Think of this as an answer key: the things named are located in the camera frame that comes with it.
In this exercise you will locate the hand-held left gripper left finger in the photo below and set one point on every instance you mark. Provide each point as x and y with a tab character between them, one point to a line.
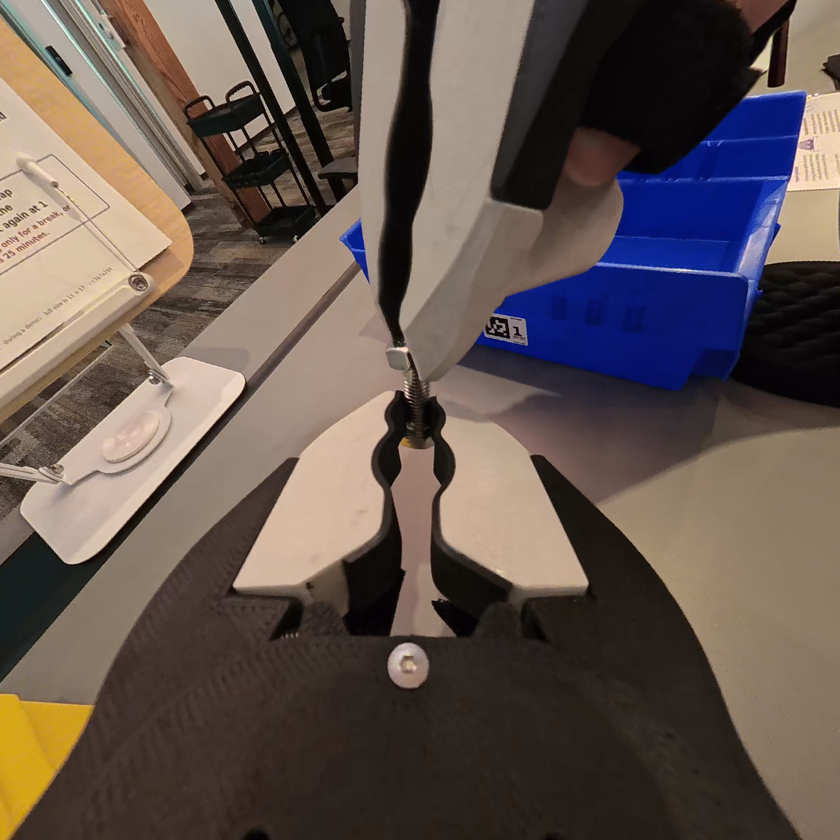
321	518

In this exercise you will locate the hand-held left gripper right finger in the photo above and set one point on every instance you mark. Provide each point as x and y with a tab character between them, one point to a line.
512	518

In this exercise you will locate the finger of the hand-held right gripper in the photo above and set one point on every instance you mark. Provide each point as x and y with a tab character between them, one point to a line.
374	131
459	131

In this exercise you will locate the silver hex bolt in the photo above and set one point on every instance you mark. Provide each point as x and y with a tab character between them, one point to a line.
415	400

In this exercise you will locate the blue plastic bin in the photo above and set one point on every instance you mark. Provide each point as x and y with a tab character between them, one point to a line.
656	295

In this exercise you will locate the yellow plastic bin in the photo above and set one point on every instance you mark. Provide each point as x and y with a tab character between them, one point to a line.
33	768

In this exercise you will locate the person's right hand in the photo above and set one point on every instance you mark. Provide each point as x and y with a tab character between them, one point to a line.
597	161

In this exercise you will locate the black office chair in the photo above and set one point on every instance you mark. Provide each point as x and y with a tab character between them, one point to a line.
328	52

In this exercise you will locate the black metal pole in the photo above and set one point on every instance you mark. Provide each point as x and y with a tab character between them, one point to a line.
271	98

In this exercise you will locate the black rolling cart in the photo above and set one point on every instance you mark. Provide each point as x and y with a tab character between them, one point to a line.
262	170

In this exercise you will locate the white stand base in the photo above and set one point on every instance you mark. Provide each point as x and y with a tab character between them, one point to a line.
164	446

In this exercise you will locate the wooden document board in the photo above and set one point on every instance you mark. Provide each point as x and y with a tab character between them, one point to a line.
164	197

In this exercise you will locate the printed reference sheet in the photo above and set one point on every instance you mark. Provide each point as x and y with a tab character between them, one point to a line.
817	144

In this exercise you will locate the white instruction sheet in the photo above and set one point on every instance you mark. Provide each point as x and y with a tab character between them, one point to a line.
65	262

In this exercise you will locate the wooden post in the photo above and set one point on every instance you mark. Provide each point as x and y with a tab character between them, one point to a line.
164	85

